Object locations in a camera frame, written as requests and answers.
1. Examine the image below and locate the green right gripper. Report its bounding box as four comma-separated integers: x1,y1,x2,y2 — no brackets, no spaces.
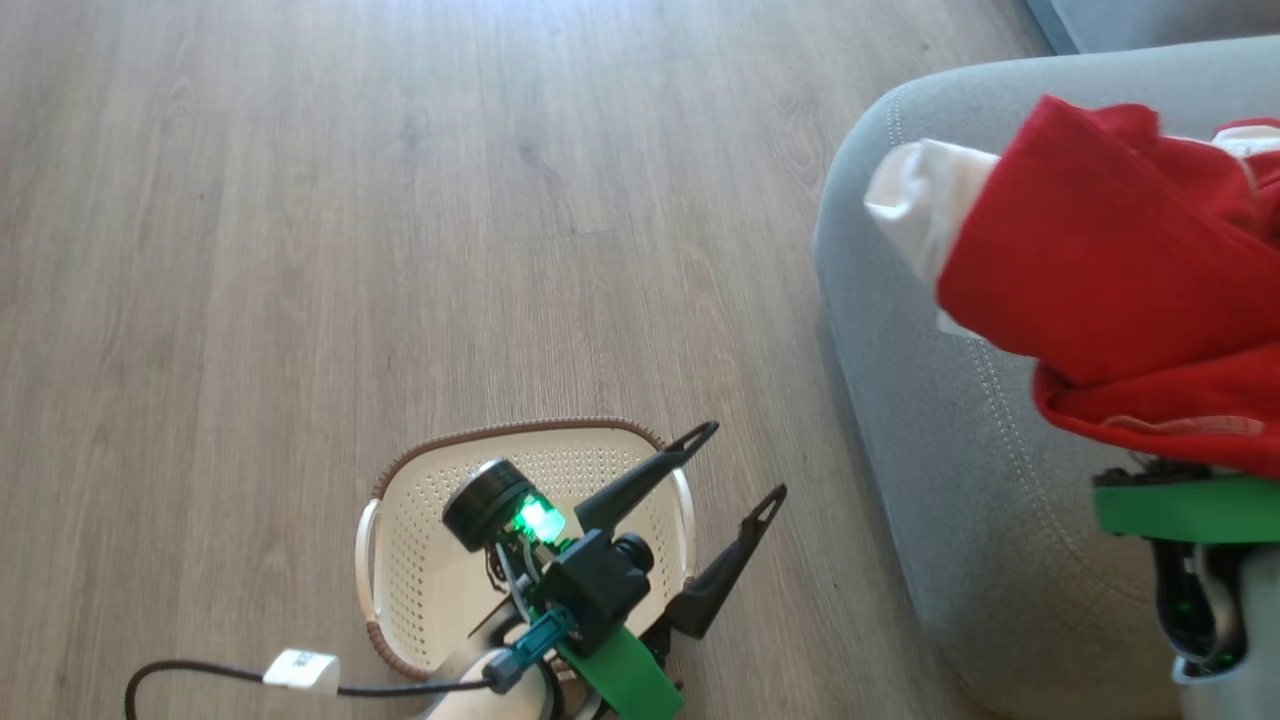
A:
1092,468,1280,546

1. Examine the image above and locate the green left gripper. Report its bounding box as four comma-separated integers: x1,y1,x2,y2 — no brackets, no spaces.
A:
554,420,789,720

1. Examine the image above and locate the red garment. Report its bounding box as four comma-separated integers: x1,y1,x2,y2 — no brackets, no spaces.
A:
1032,342,1280,479
936,94,1280,389

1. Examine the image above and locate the white garment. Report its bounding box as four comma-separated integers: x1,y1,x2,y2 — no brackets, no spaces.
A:
863,138,1002,338

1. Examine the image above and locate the cream perforated laundry basket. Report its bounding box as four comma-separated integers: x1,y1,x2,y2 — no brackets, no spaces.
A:
354,416,699,684

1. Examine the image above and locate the grey sofa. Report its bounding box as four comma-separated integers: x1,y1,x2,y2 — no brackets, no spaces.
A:
813,34,1280,720

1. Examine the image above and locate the teal cable connector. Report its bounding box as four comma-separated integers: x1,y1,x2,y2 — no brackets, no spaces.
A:
486,604,580,694

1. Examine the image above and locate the white cable label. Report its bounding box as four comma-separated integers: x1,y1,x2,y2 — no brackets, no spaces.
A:
262,648,342,694

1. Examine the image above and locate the black cable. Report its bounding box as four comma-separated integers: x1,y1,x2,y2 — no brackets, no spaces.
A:
124,658,501,720

